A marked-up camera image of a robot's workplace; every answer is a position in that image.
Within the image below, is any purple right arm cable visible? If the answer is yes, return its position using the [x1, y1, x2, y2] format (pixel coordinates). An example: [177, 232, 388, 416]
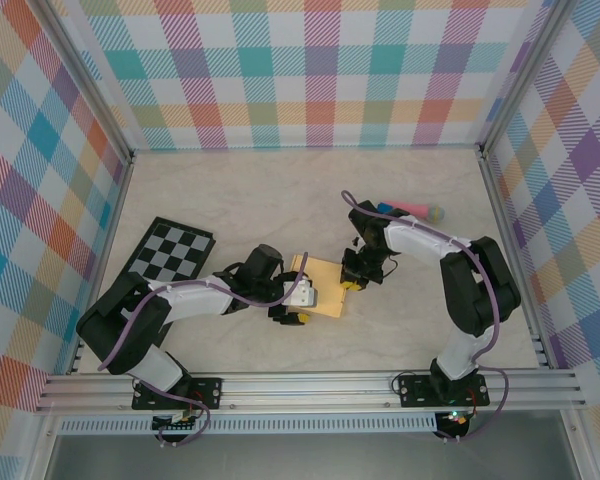
[340, 188, 511, 444]

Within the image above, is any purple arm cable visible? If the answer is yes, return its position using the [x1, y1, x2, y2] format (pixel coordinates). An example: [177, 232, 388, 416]
[97, 251, 310, 448]
[340, 188, 511, 444]

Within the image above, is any pink marker pen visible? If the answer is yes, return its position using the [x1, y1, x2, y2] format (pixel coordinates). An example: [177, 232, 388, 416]
[382, 200, 448, 224]

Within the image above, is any black grey chessboard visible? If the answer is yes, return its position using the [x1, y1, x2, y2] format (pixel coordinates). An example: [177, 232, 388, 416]
[124, 216, 217, 284]

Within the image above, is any slotted grey cable duct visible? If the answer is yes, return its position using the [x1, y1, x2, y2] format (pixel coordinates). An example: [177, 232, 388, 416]
[57, 412, 441, 436]

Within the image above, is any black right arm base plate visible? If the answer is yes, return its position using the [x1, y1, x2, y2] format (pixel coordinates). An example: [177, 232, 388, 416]
[397, 373, 491, 409]

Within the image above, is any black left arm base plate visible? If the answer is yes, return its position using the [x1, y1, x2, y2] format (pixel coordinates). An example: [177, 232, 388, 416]
[132, 375, 224, 412]

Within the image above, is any wide aluminium base rail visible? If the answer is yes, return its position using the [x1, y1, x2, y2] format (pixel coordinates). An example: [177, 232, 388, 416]
[34, 367, 589, 414]

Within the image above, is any aluminium side rail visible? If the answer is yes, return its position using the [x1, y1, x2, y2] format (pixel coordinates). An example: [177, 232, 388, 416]
[65, 152, 136, 376]
[477, 144, 554, 374]

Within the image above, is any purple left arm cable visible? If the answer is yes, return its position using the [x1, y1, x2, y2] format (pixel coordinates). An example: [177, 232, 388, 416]
[97, 251, 310, 448]

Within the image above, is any small circuit board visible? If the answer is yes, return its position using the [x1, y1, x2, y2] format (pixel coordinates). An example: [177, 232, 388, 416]
[151, 409, 202, 434]
[438, 409, 476, 430]

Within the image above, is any aluminium frame post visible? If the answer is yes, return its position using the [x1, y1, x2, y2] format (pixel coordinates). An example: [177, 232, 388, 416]
[37, 0, 136, 164]
[477, 0, 576, 156]

